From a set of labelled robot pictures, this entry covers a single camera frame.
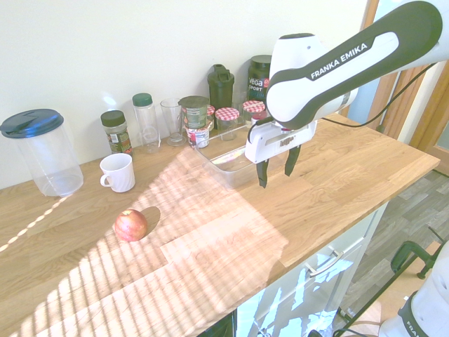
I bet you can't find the spice jar with green lid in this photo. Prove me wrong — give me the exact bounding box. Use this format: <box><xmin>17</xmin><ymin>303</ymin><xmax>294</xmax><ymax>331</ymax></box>
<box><xmin>100</xmin><ymin>110</ymin><xmax>135</xmax><ymax>159</ymax></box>

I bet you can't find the red apple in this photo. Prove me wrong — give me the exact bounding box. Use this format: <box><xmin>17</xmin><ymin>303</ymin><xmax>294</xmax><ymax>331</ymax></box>
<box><xmin>114</xmin><ymin>209</ymin><xmax>149</xmax><ymax>243</ymax></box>

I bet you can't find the black shaker bottle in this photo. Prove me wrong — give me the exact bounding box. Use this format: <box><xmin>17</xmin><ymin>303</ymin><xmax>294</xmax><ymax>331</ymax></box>
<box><xmin>206</xmin><ymin>63</ymin><xmax>235</xmax><ymax>117</ymax></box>

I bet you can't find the clear plastic rectangular container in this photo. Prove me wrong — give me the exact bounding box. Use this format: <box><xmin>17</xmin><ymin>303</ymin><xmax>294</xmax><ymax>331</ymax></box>
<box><xmin>194</xmin><ymin>123</ymin><xmax>282</xmax><ymax>190</ymax></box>

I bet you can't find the red and white yogurt cup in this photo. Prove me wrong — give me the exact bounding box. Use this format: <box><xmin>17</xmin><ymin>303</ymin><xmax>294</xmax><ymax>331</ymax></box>
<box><xmin>185</xmin><ymin>126</ymin><xmax>211</xmax><ymax>149</ymax></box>

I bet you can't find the wooden door frame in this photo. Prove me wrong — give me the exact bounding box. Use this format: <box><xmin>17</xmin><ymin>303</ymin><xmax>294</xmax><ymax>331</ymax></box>
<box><xmin>359</xmin><ymin>0</ymin><xmax>449</xmax><ymax>152</ymax></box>

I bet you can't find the clear drinking glass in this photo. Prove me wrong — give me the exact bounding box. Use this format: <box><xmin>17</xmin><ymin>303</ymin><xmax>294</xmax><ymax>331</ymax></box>
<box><xmin>159</xmin><ymin>98</ymin><xmax>188</xmax><ymax>147</ymax></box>

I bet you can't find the dark green labelled can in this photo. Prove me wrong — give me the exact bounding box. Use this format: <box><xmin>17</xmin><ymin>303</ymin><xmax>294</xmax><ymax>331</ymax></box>
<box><xmin>178</xmin><ymin>95</ymin><xmax>210</xmax><ymax>131</ymax></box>

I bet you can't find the white cabinet drawer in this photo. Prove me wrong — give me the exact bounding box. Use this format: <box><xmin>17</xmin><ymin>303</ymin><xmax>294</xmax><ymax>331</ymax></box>
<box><xmin>231</xmin><ymin>203</ymin><xmax>390</xmax><ymax>337</ymax></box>

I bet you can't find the white ceramic mug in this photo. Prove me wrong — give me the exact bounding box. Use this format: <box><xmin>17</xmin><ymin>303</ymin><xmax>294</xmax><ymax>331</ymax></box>
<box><xmin>99</xmin><ymin>152</ymin><xmax>137</xmax><ymax>194</ymax></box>

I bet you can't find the black Vega protein tub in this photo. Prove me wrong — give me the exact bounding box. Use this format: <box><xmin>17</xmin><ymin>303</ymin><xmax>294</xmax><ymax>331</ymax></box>
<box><xmin>247</xmin><ymin>54</ymin><xmax>273</xmax><ymax>103</ymax></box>

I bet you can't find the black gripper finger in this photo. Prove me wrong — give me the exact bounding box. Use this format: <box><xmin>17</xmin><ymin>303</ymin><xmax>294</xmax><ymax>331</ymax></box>
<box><xmin>255</xmin><ymin>159</ymin><xmax>271</xmax><ymax>190</ymax></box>
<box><xmin>284</xmin><ymin>145</ymin><xmax>302</xmax><ymax>178</ymax></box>

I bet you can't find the clear bottle with green lid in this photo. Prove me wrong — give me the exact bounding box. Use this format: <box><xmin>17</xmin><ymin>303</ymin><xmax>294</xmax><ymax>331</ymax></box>
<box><xmin>131</xmin><ymin>92</ymin><xmax>163</xmax><ymax>154</ymax></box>

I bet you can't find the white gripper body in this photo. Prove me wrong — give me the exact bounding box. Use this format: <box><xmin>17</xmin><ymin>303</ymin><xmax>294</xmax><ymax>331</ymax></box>
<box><xmin>244</xmin><ymin>119</ymin><xmax>319</xmax><ymax>164</ymax></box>

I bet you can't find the metal drawer handle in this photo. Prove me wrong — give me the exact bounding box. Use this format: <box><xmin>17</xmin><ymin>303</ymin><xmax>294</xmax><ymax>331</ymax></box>
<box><xmin>304</xmin><ymin>249</ymin><xmax>345</xmax><ymax>279</ymax></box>

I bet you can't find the clear canister with blue lid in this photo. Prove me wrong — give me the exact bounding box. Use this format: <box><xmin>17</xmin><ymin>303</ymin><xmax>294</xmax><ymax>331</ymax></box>
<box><xmin>0</xmin><ymin>108</ymin><xmax>85</xmax><ymax>197</ymax></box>

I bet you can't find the black clamp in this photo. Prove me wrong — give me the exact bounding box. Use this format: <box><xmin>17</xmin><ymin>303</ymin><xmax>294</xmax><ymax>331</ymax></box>
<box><xmin>390</xmin><ymin>239</ymin><xmax>440</xmax><ymax>281</ymax></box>

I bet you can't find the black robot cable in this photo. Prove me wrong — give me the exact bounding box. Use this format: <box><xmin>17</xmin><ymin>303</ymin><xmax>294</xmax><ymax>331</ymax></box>
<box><xmin>316</xmin><ymin>61</ymin><xmax>438</xmax><ymax>133</ymax></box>

